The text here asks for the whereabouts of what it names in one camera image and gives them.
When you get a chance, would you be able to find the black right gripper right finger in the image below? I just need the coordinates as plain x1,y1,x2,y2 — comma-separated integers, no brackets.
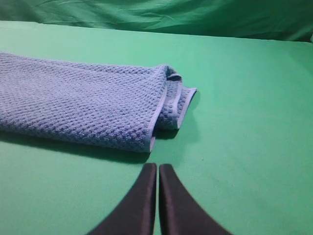
158,164,231,235

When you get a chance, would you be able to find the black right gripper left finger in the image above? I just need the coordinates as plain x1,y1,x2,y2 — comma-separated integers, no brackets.
89,163,157,235

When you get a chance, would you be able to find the blue waffle-weave towel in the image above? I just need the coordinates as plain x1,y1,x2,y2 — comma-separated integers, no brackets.
0,52,196,153

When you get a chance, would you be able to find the green backdrop cloth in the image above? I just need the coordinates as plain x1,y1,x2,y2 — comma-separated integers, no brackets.
0,0,313,41

